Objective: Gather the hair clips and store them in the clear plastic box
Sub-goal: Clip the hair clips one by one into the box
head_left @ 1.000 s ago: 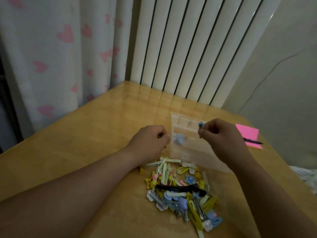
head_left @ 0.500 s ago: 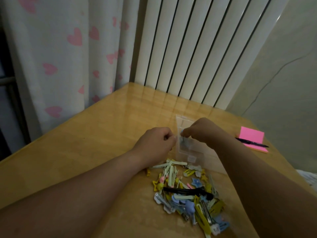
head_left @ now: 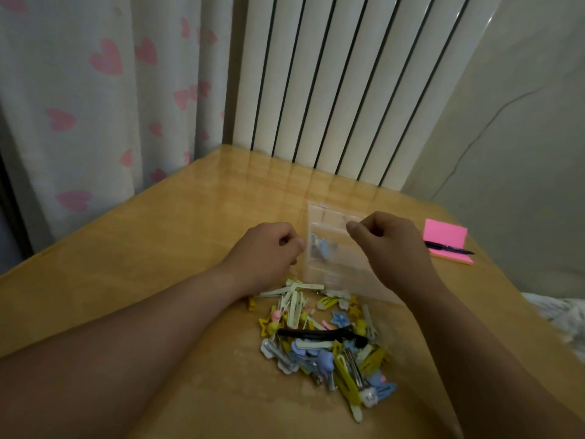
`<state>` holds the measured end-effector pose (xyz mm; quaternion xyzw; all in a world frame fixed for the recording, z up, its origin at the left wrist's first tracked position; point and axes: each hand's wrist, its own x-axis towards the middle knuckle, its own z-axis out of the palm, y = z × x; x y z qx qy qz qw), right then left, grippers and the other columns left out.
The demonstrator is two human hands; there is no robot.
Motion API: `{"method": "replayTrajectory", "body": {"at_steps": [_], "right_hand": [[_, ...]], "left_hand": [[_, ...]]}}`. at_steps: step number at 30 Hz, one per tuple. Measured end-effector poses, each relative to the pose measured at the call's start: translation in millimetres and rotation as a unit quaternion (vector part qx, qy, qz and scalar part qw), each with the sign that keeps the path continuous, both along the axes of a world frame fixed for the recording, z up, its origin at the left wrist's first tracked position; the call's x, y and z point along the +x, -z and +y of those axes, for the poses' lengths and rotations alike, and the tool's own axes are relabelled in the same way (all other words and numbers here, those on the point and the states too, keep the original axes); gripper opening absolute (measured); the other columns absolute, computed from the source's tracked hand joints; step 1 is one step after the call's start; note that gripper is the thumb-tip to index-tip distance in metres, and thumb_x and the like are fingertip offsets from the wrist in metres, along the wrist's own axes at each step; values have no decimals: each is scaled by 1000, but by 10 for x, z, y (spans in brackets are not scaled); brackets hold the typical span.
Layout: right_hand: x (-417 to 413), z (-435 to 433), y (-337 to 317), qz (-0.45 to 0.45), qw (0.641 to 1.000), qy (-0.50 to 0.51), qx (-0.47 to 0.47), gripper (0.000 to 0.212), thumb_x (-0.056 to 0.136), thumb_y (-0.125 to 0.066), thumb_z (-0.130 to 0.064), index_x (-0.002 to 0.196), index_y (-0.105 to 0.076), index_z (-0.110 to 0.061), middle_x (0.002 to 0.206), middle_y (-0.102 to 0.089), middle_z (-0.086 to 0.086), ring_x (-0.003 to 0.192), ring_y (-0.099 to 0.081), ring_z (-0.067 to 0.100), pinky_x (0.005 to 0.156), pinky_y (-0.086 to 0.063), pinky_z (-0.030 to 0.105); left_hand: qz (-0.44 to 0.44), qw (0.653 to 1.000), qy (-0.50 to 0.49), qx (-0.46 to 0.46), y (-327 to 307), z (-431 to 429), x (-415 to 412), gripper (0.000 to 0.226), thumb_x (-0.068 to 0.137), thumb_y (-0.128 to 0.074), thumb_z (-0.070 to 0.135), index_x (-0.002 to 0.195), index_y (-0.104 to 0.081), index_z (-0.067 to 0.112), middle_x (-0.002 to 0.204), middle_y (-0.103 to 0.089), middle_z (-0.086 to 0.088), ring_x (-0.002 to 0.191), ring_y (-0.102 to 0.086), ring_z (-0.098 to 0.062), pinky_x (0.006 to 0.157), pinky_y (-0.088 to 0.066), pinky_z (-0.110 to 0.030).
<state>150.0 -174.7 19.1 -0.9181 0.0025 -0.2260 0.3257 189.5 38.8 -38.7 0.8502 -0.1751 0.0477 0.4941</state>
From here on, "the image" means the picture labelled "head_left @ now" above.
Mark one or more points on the long black hair clip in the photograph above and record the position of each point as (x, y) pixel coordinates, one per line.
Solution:
(320, 334)

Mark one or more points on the person's right fingers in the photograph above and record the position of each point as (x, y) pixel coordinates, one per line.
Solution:
(361, 228)

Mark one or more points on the blue hair clip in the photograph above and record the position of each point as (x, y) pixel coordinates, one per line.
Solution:
(322, 248)

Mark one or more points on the clear plastic zip bag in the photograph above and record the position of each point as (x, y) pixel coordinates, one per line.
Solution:
(340, 269)

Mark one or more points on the pile of colourful hair clips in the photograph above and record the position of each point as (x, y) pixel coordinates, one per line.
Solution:
(320, 347)

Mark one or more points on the person's right hand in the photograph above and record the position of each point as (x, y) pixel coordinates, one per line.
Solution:
(396, 251)

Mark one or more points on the black pen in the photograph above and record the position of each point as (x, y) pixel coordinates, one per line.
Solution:
(450, 247)

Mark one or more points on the white radiator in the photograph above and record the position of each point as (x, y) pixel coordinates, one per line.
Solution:
(352, 82)

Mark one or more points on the person's left hand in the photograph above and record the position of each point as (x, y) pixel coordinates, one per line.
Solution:
(263, 258)

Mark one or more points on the white crumpled cloth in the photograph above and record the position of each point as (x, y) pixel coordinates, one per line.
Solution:
(557, 315)

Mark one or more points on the person's left fingers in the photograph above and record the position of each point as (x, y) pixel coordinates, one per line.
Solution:
(292, 244)

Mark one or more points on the pink sticky note pad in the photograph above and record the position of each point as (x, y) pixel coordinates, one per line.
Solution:
(445, 240)

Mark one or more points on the person's left forearm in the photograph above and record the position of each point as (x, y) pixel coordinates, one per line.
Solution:
(114, 352)

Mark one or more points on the person's right forearm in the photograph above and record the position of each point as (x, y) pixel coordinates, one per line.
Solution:
(484, 365)

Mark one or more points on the white curtain with pink hearts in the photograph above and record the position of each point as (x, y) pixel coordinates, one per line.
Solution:
(109, 100)

